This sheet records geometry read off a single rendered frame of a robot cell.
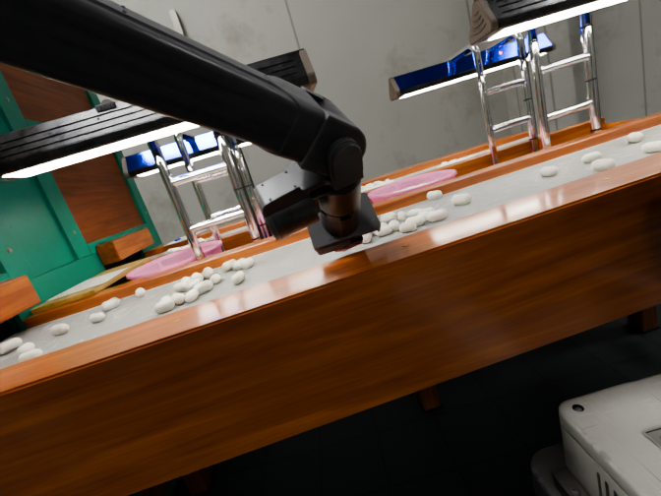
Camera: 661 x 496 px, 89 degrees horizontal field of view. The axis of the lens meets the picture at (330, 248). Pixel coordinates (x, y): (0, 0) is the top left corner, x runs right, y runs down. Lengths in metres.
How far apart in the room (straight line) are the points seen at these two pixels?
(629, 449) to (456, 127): 2.47
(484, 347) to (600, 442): 0.18
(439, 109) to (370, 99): 0.52
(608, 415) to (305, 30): 2.60
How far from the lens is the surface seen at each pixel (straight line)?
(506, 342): 0.52
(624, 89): 3.54
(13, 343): 0.88
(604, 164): 0.79
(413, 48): 2.82
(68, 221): 1.30
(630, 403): 0.65
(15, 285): 0.97
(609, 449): 0.59
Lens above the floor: 0.90
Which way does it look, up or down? 14 degrees down
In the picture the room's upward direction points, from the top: 17 degrees counter-clockwise
